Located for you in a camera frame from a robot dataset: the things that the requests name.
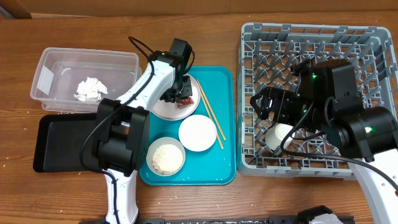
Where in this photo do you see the grey bowl with rice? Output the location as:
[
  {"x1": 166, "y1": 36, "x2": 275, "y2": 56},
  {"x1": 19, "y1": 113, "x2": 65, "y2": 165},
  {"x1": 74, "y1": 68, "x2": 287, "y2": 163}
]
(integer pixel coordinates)
[{"x1": 146, "y1": 137, "x2": 185, "y2": 177}]

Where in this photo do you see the white paper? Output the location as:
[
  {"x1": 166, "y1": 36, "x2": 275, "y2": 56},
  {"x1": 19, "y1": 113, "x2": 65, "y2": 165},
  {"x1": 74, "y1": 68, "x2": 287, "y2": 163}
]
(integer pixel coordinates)
[{"x1": 73, "y1": 77, "x2": 108, "y2": 102}]

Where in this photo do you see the red snack wrapper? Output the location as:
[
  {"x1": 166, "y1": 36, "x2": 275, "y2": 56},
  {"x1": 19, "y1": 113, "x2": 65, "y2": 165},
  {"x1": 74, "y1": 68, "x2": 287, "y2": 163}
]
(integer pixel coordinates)
[{"x1": 174, "y1": 96, "x2": 194, "y2": 110}]

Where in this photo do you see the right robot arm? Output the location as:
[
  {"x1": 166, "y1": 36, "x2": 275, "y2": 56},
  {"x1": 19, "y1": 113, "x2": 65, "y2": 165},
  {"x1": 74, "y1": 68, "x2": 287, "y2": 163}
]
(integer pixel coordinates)
[{"x1": 250, "y1": 59, "x2": 397, "y2": 223}]

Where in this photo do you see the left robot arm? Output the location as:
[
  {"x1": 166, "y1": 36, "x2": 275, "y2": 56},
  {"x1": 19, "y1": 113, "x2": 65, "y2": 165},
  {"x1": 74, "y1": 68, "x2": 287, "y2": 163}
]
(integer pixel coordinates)
[{"x1": 89, "y1": 39, "x2": 195, "y2": 223}]

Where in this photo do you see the wooden chopstick left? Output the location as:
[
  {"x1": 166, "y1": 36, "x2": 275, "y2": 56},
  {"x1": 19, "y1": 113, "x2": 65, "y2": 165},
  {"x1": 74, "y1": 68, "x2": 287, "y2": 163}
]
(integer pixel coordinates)
[{"x1": 197, "y1": 80, "x2": 224, "y2": 150}]

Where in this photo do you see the wooden chopstick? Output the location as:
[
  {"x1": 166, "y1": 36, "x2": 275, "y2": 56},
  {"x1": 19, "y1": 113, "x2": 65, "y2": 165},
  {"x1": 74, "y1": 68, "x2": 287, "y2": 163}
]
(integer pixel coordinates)
[
  {"x1": 197, "y1": 80, "x2": 226, "y2": 141},
  {"x1": 197, "y1": 80, "x2": 224, "y2": 150}
]

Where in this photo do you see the wooden chopstick right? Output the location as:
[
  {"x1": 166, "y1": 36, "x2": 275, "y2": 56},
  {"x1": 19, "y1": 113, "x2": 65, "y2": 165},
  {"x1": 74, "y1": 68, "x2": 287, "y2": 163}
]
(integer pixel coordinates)
[{"x1": 197, "y1": 80, "x2": 226, "y2": 141}]

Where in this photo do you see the large white plate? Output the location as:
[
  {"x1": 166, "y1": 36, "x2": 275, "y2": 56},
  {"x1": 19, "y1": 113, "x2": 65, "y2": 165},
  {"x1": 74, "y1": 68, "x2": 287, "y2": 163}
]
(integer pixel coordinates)
[{"x1": 152, "y1": 75, "x2": 201, "y2": 121}]

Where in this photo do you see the medium white plate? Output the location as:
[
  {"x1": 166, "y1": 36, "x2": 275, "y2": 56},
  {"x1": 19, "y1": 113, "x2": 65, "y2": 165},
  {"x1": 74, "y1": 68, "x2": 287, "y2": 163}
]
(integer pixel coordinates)
[{"x1": 178, "y1": 114, "x2": 217, "y2": 152}]

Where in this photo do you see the teal serving tray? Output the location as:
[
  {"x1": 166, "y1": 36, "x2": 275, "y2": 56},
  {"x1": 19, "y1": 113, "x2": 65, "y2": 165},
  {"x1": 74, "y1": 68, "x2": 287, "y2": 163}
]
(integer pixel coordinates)
[{"x1": 139, "y1": 66, "x2": 236, "y2": 185}]

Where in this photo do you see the grey dish rack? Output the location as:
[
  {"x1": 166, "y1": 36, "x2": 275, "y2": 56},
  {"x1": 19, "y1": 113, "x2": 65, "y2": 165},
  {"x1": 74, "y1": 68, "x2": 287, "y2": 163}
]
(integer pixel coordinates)
[{"x1": 237, "y1": 23, "x2": 397, "y2": 180}]

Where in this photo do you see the clear plastic bin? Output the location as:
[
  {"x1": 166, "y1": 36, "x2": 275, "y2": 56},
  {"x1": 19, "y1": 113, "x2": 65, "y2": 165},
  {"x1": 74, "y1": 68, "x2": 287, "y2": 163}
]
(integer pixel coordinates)
[{"x1": 30, "y1": 47, "x2": 142, "y2": 113}]

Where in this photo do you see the black tray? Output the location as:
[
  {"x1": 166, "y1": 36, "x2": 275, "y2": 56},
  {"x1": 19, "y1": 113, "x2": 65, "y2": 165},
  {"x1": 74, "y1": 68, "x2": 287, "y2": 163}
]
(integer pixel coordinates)
[{"x1": 32, "y1": 112, "x2": 125, "y2": 173}]

